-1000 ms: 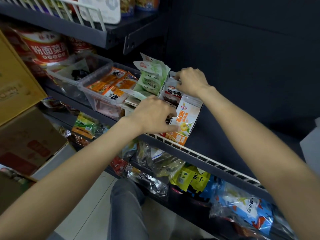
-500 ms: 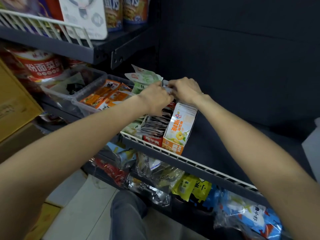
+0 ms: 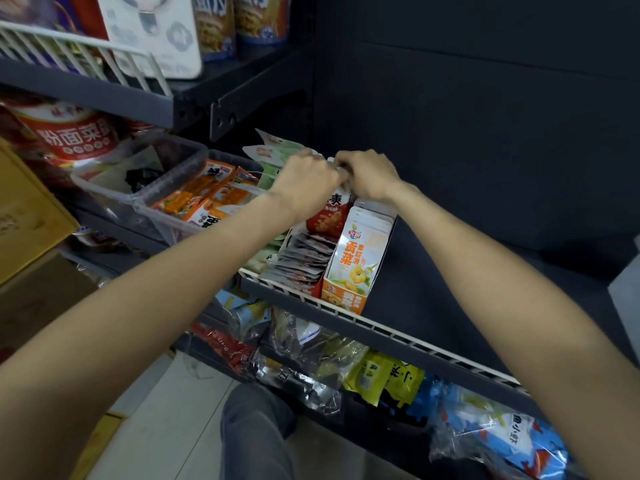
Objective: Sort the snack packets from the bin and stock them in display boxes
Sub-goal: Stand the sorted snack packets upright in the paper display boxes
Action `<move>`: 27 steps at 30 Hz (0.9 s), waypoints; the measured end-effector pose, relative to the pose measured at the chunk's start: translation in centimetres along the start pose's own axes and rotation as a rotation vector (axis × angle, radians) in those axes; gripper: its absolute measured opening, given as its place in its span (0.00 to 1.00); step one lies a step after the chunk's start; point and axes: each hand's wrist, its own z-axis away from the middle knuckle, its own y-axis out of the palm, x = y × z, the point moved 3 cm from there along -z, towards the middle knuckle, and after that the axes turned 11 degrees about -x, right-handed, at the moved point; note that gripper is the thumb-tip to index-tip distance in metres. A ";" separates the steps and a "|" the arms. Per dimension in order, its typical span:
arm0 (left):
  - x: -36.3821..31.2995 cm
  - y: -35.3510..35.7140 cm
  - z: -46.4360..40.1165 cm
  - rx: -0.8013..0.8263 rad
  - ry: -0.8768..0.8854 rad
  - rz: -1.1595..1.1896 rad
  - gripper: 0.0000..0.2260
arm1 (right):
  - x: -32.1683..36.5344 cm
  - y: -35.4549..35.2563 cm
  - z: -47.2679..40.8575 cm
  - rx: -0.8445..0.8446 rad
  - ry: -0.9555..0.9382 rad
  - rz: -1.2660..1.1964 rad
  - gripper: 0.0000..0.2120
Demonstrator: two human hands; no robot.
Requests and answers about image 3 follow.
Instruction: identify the yellow snack packet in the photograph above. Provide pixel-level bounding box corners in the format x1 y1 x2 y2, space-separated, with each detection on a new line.
342 350 396 407
382 360 426 409

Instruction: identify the orange cardboard display box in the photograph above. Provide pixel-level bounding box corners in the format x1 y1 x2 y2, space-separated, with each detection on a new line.
321 199 399 316

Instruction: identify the person's leg in grey trousers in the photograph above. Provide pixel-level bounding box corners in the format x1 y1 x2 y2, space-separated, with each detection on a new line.
219 382 302 480

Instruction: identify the clear plastic bin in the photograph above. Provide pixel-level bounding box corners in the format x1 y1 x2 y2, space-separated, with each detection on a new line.
70 135 209 216
134 150 267 246

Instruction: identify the row of green white packets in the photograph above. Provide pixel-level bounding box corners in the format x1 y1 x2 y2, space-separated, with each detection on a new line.
242 128 322 191

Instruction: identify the dark metal shelf bracket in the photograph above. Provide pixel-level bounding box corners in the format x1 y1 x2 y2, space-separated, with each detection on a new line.
209 70 306 142

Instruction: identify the red plastic snack bag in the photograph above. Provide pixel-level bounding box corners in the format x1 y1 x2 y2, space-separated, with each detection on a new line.
191 322 257 376

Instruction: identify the red snack packet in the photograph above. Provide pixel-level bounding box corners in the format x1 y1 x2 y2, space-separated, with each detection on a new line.
305 187 354 239

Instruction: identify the dark metal shelf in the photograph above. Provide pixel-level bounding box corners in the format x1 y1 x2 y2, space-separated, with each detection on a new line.
0 42 313 131
239 215 640 420

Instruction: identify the light blue snack packet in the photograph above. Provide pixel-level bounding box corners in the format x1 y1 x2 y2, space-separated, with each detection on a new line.
215 290 272 341

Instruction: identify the yellow cardboard box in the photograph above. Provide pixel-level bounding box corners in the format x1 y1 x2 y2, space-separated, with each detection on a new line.
0 139 81 286

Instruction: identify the brown cardboard box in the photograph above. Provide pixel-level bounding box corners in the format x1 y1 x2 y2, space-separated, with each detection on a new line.
0 252 99 356

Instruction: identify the person's left hand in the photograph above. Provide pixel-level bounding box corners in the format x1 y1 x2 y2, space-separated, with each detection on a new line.
268 149 344 224

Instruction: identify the red instant noodle bowl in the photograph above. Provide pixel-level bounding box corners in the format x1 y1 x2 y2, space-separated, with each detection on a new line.
4 101 122 169

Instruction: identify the stack of white yellow packets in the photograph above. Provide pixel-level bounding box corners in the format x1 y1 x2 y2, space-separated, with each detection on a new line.
326 205 396 296

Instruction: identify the person's left forearm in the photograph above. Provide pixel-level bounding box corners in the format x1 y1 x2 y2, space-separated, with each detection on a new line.
0 192 303 480

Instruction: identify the white light bulb box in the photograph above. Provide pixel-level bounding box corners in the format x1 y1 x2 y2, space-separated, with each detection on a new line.
95 0 204 80

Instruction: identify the person's right forearm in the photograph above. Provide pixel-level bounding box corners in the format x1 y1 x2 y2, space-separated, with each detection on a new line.
385 181 640 480

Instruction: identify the orange sausage packet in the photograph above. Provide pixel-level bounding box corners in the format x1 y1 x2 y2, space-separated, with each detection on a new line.
151 159 237 216
184 167 262 229

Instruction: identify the long white wire shelf rail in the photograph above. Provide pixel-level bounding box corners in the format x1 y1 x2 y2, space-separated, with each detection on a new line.
238 267 532 397

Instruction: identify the blue white bag of snacks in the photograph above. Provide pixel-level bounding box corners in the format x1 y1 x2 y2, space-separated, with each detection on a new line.
429 384 572 480

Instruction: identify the silver black snack packet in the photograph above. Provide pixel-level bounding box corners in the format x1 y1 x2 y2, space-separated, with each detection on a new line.
249 352 344 416

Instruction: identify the clear plastic bag of snacks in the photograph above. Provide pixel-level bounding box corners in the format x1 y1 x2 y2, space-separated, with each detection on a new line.
269 307 369 390

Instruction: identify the row of grey foil packets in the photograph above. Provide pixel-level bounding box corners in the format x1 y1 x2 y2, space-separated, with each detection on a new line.
260 232 341 297

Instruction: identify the person's right hand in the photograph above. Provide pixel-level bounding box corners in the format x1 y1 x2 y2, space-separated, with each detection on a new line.
333 149 405 204

